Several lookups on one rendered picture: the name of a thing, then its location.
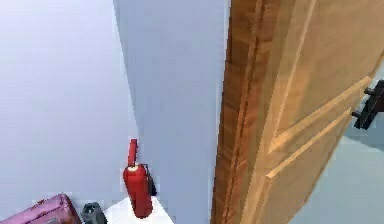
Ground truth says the brown wooden room door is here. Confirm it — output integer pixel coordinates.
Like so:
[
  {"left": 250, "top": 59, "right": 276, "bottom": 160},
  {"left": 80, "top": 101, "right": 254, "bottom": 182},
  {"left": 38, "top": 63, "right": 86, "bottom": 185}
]
[{"left": 210, "top": 0, "right": 384, "bottom": 224}]

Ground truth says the black door handle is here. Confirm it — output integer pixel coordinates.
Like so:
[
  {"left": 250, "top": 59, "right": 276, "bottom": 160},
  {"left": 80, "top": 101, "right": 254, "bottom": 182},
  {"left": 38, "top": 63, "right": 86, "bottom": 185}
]
[{"left": 351, "top": 79, "right": 384, "bottom": 131}]

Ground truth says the dark grey round object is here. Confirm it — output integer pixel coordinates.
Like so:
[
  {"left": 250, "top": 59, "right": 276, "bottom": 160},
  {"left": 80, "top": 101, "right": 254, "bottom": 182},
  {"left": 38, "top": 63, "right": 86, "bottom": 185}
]
[{"left": 80, "top": 201, "right": 108, "bottom": 224}]

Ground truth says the red fire extinguisher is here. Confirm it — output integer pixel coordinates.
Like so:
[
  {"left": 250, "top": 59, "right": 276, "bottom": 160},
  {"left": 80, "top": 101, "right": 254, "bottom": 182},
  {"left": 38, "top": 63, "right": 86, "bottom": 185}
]
[{"left": 122, "top": 138, "right": 158, "bottom": 220}]

